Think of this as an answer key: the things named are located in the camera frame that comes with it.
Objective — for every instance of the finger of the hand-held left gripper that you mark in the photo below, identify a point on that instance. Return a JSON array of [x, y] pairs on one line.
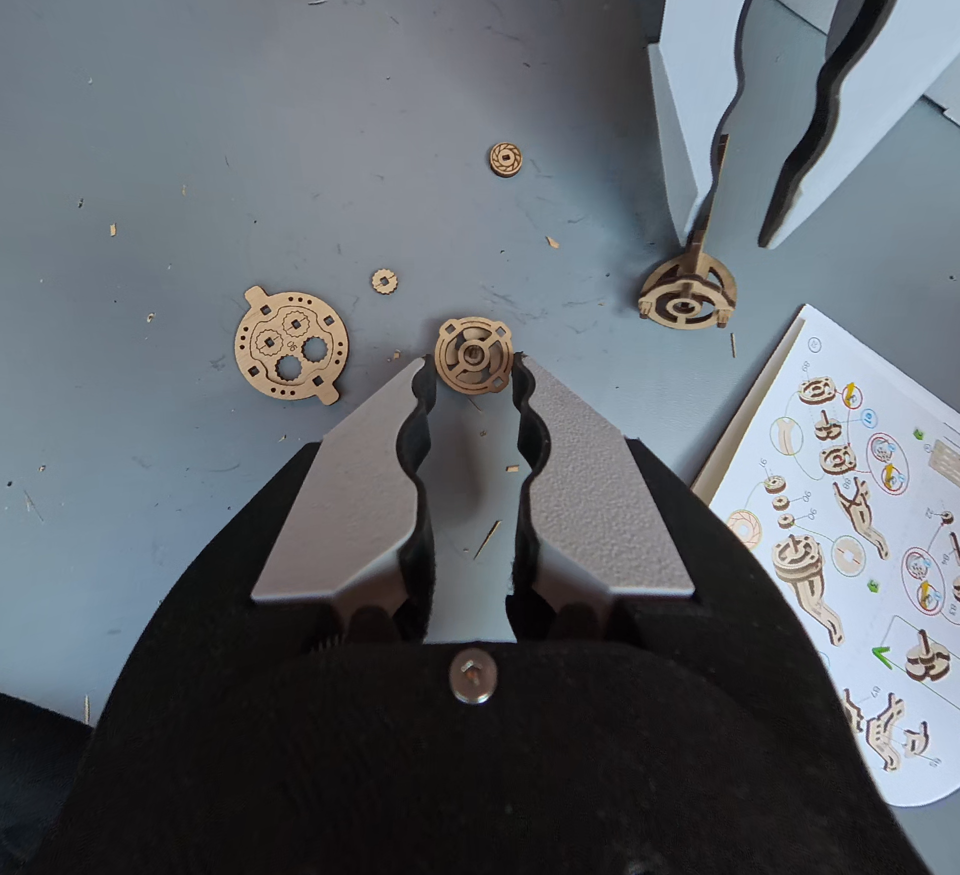
[[900, 65], [705, 65]]

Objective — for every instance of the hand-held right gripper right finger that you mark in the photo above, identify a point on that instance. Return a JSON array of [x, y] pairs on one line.
[[600, 507]]

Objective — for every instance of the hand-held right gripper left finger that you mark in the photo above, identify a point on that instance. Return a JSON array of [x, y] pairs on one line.
[[352, 507]]

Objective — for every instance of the wooden wheel part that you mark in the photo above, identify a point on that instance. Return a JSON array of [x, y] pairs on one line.
[[474, 387]]

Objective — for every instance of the wooden base with rod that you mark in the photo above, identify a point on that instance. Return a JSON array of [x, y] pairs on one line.
[[687, 321]]

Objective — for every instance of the small wooden gear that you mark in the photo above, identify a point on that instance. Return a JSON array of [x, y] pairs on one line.
[[376, 282]]

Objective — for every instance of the round wooden plate with holes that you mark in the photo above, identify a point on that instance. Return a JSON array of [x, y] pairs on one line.
[[255, 350]]

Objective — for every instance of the small round wooden disc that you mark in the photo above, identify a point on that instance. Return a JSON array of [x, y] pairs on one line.
[[496, 160]]

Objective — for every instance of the instruction booklet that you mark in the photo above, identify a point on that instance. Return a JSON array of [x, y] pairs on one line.
[[840, 440]]

